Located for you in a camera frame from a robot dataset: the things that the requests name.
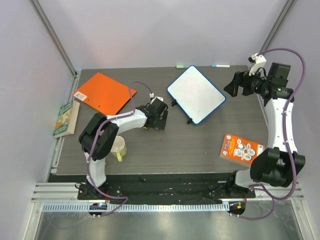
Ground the orange cover book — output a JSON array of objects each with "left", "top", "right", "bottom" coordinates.
[{"left": 220, "top": 133, "right": 265, "bottom": 168}]

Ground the blue framed whiteboard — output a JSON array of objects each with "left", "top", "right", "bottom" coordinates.
[{"left": 167, "top": 65, "right": 227, "bottom": 125}]

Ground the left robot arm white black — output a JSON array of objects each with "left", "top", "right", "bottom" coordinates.
[{"left": 78, "top": 97, "right": 168, "bottom": 200}]

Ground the orange folder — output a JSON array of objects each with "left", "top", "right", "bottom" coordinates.
[{"left": 73, "top": 72, "right": 137, "bottom": 115}]

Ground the green cover book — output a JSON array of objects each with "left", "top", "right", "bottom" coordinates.
[{"left": 53, "top": 100, "right": 80, "bottom": 138}]

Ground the blue white marker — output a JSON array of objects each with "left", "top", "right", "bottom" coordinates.
[{"left": 211, "top": 64, "right": 231, "bottom": 68}]

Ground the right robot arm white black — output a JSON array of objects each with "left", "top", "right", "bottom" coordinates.
[{"left": 224, "top": 62, "right": 306, "bottom": 198}]

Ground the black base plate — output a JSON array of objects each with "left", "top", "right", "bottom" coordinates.
[{"left": 75, "top": 173, "right": 256, "bottom": 205}]

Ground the slotted cable duct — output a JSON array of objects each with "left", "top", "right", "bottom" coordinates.
[{"left": 42, "top": 202, "right": 230, "bottom": 213}]

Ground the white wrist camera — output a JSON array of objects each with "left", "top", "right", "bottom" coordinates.
[
  {"left": 248, "top": 53, "right": 267, "bottom": 76},
  {"left": 149, "top": 92, "right": 164, "bottom": 104}
]

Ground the black whiteboard clip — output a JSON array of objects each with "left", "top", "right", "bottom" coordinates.
[
  {"left": 171, "top": 99, "right": 177, "bottom": 107},
  {"left": 187, "top": 118, "right": 193, "bottom": 125}
]

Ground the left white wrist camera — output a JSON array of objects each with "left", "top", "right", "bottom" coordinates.
[{"left": 149, "top": 92, "right": 164, "bottom": 104}]

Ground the green eraser block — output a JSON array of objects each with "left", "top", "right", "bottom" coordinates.
[{"left": 176, "top": 64, "right": 185, "bottom": 69}]

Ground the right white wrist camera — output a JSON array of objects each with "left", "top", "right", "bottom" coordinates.
[{"left": 248, "top": 53, "right": 267, "bottom": 76}]

